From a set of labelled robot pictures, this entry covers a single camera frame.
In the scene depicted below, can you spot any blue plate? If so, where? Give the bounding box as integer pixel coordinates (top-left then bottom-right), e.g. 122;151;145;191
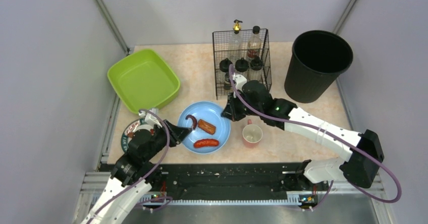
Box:
178;101;231;154

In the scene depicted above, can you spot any small dark spice bottle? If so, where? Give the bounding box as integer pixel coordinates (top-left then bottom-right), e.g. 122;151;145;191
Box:
223;73;231;90

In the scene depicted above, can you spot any clear jar black lid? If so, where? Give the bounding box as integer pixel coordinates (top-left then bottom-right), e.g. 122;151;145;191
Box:
219;58;233;73
235;58;250;79

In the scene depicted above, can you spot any black pepper grinder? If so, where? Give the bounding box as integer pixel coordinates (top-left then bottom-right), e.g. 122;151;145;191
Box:
249;56;263;82

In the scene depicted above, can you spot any black wire basket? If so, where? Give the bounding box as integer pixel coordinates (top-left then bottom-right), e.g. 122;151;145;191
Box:
212;28;272;99

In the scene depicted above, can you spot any brown sauce bottle black cap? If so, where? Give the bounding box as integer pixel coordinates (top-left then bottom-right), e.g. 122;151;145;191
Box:
247;26;261;61

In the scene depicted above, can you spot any clear bottle gold pump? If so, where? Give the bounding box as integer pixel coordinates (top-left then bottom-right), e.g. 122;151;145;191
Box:
228;19;243;63

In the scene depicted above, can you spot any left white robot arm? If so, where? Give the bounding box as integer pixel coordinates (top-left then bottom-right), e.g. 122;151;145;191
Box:
82;120;194;223

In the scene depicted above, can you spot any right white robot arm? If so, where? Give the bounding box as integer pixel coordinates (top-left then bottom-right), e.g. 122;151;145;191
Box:
222;74;384;189

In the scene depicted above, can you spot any dark red chili pepper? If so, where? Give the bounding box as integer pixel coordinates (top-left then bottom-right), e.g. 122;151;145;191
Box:
185;115;198;130

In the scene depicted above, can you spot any white green rimmed plate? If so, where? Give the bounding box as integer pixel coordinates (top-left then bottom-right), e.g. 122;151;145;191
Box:
120;119;152;152

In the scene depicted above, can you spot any red sausage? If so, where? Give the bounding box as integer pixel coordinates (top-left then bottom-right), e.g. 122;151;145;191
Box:
193;139;220;148

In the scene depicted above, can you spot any pink mug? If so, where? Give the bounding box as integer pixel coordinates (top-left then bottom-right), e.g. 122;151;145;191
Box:
242;119;263;148

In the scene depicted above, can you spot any orange sausage piece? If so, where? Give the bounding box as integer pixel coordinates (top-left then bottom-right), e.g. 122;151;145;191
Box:
197;119;217;135

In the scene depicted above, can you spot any green plastic tub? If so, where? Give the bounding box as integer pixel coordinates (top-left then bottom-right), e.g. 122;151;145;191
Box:
107;49;181;114

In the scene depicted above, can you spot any black trash bin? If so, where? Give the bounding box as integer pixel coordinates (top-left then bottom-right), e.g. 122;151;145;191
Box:
284;30;353;103

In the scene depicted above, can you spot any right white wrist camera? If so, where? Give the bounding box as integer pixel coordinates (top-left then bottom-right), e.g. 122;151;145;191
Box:
231;73;248;98

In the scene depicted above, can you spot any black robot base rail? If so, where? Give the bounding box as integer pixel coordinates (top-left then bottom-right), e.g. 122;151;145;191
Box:
148;162;328;201

